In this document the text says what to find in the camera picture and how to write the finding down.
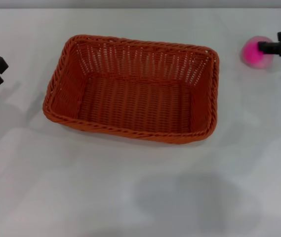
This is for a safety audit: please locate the pink round fruit toy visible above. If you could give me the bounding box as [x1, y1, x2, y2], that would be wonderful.
[240, 35, 275, 69]

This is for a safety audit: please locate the orange woven plastic basket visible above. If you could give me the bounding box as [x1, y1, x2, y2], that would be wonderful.
[42, 34, 220, 146]

